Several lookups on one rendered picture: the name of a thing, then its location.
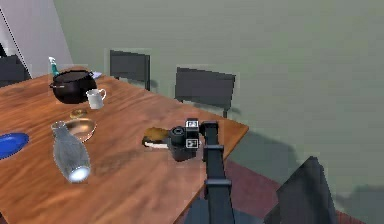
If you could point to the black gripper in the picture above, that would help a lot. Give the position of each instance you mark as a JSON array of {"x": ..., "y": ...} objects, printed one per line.
[{"x": 180, "y": 146}]

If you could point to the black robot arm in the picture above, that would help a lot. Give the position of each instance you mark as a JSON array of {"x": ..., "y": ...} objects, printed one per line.
[{"x": 215, "y": 166}]

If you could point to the bronze metal bowl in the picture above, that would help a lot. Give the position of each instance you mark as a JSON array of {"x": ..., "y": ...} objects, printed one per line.
[{"x": 83, "y": 128}]

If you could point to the clear glass bottle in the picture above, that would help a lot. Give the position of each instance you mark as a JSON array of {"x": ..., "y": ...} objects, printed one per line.
[{"x": 70, "y": 153}]

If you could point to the teal spray bottle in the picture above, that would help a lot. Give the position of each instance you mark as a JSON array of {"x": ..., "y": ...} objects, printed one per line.
[{"x": 53, "y": 68}]

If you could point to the brown wooden table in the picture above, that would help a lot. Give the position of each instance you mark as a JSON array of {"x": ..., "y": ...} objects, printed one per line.
[{"x": 133, "y": 186}]

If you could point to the dark grey chair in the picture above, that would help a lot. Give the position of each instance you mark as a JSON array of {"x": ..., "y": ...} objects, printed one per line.
[
  {"x": 11, "y": 70},
  {"x": 305, "y": 196},
  {"x": 130, "y": 66},
  {"x": 205, "y": 88}
]

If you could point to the white mug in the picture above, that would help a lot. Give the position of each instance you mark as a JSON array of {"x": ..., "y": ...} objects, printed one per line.
[{"x": 95, "y": 98}]

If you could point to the pale blue flat cloth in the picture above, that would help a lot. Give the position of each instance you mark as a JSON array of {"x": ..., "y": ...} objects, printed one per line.
[{"x": 96, "y": 74}]

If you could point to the black cooking pot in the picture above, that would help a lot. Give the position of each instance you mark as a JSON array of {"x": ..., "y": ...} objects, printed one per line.
[{"x": 68, "y": 87}]

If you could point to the blue plate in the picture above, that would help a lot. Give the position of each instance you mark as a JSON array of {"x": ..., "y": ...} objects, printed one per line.
[{"x": 10, "y": 144}]

